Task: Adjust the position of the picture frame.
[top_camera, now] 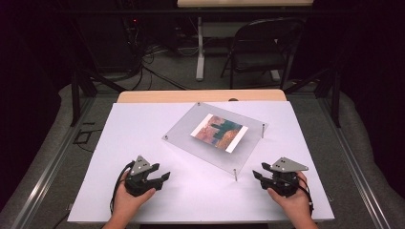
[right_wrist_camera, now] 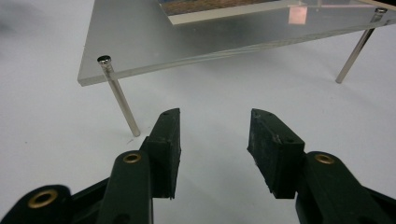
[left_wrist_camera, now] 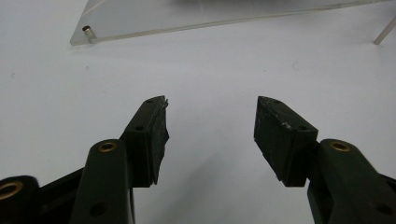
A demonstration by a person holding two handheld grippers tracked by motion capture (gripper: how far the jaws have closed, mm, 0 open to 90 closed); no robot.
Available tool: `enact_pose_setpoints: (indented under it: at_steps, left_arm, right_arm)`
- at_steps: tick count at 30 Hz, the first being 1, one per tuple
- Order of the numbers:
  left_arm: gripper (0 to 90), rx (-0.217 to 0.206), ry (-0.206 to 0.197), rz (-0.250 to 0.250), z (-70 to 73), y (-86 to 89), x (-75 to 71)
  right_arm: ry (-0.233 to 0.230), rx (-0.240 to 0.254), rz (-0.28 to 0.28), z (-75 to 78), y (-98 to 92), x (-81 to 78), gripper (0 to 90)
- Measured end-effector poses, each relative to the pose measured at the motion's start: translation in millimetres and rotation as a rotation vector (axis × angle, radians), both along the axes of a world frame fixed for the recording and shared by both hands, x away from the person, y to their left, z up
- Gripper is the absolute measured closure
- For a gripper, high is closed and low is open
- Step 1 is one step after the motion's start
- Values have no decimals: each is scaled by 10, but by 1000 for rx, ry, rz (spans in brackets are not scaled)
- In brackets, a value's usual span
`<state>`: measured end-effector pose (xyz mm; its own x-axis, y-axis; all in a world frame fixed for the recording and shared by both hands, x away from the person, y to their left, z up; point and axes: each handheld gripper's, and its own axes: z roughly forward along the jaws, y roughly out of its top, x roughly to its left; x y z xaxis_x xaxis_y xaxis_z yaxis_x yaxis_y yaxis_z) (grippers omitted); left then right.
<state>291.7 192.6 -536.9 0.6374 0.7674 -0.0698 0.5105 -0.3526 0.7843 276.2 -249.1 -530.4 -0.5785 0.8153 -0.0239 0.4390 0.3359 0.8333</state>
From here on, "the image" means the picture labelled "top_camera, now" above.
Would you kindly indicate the person's left hand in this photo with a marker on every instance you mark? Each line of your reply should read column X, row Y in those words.
column 127, row 203

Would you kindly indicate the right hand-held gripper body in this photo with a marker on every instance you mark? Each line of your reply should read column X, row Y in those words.
column 283, row 183

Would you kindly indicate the aluminium floor rail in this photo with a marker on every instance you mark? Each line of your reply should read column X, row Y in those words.
column 41, row 184
column 353, row 178

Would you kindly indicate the white-legged table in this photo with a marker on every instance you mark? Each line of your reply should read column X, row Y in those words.
column 200, row 47

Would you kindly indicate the clear acrylic photo frame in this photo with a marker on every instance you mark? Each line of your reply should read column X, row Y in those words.
column 184, row 133

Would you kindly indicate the white table mat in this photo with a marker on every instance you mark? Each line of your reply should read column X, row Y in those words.
column 133, row 136

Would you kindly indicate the black metal stand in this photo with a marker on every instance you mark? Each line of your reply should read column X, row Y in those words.
column 335, row 95
column 76, row 95

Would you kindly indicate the person's right hand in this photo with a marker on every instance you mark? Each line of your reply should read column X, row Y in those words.
column 294, row 205

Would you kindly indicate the colourful photo with white borders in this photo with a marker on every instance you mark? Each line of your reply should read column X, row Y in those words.
column 219, row 132

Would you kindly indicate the black folding chair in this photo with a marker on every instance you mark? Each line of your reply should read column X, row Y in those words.
column 261, row 57

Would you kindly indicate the dark computer tower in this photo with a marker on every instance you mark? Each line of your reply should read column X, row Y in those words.
column 111, row 44

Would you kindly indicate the black metal crossbar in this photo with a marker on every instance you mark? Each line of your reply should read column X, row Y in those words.
column 127, row 11

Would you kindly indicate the light wooden table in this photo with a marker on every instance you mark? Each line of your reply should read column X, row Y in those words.
column 178, row 95

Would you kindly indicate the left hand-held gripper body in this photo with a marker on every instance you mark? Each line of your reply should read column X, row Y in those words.
column 140, row 184

